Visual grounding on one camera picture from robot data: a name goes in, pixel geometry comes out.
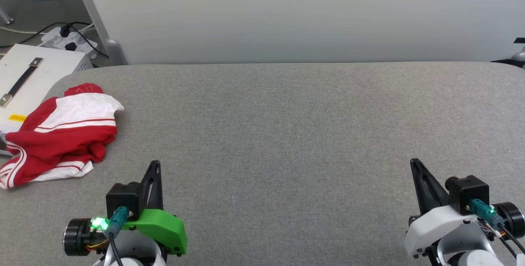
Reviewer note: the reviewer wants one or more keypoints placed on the white equipment case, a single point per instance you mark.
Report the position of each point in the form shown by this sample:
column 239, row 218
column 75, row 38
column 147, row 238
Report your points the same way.
column 24, row 73

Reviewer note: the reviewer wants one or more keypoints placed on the grey metal table leg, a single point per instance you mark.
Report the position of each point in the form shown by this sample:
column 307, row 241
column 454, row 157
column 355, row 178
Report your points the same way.
column 7, row 17

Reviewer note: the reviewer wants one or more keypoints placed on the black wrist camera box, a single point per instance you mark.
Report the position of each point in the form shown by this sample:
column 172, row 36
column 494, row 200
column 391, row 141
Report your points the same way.
column 467, row 192
column 123, row 196

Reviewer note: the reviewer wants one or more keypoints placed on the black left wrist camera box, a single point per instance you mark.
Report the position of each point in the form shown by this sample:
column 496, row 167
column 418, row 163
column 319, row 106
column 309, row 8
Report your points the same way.
column 123, row 196

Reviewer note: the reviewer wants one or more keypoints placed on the white partition panel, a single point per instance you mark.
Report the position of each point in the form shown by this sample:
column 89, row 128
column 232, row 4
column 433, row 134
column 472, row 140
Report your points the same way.
column 287, row 11

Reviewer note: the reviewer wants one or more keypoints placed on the white power strip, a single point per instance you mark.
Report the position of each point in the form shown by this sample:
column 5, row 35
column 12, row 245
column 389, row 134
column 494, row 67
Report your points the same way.
column 69, row 40

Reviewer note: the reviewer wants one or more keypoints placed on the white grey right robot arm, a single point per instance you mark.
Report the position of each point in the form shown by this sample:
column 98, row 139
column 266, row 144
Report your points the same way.
column 467, row 253

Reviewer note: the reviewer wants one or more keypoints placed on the red and white shirt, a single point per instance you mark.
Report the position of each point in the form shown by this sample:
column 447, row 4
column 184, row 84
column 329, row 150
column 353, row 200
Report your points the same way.
column 61, row 143

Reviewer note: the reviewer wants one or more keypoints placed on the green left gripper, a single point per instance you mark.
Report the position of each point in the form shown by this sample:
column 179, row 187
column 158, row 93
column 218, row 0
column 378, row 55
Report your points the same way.
column 164, row 227

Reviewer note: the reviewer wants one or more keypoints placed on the yellow warning label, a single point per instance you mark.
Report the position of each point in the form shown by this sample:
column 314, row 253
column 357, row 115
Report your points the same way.
column 17, row 118

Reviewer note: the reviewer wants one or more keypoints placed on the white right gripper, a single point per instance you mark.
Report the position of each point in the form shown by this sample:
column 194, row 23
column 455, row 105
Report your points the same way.
column 434, row 225

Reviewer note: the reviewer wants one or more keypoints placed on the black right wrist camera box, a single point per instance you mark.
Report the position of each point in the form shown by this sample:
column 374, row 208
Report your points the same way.
column 467, row 192

